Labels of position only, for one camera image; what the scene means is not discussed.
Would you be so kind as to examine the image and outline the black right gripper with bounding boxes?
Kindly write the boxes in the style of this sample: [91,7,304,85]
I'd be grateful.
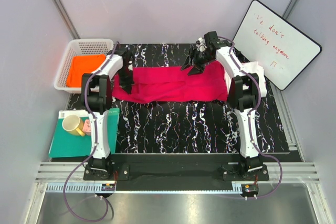
[180,48,213,77]

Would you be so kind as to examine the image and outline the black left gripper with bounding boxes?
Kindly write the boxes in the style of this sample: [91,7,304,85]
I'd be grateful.
[117,67,134,95]

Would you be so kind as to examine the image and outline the crimson red t shirt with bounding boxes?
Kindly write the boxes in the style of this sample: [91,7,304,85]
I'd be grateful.
[112,61,228,104]

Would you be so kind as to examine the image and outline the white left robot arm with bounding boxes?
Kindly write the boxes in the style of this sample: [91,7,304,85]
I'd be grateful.
[81,48,134,180]

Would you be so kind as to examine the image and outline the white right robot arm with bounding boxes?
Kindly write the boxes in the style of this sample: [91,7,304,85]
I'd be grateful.
[181,31,267,180]

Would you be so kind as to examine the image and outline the orange t shirt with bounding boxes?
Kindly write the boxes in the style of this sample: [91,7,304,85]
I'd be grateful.
[67,54,106,88]

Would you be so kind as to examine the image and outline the pink eraser block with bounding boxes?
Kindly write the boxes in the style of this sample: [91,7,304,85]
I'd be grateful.
[82,119,91,136]

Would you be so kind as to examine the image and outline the folded white t shirt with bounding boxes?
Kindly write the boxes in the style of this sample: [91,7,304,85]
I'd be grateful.
[223,61,268,98]

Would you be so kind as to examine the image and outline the black marbled table mat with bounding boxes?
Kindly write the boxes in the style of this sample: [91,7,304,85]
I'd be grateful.
[65,42,291,154]

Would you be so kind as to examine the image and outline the white plastic basket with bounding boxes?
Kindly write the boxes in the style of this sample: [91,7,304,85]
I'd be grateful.
[54,39,114,93]

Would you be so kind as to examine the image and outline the cream yellow mug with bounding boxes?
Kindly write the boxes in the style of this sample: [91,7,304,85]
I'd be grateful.
[62,115,86,137]

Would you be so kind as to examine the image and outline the green paper folder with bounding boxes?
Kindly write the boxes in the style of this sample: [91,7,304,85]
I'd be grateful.
[49,108,120,158]

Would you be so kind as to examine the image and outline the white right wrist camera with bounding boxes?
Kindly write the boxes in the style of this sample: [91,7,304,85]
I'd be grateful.
[196,37,207,52]

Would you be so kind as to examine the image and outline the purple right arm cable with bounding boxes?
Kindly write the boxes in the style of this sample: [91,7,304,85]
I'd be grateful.
[217,36,285,200]

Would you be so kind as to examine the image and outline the white whiteboard black frame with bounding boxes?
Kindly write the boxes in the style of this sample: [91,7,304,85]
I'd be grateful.
[233,0,322,90]

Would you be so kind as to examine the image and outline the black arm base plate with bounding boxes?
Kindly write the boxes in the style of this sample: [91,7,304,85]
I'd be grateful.
[83,154,269,182]

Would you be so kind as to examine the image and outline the aluminium frame rail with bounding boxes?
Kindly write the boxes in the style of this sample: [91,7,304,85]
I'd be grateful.
[36,162,320,183]

